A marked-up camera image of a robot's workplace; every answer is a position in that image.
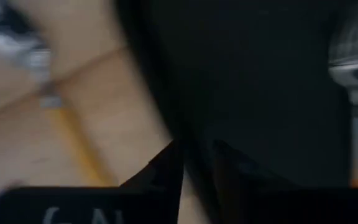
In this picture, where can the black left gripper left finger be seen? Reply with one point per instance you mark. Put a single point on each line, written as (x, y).
(104, 205)

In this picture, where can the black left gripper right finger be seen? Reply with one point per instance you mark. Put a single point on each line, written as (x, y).
(291, 208)

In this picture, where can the black rectangular serving tray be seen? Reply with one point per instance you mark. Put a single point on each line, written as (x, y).
(244, 77)

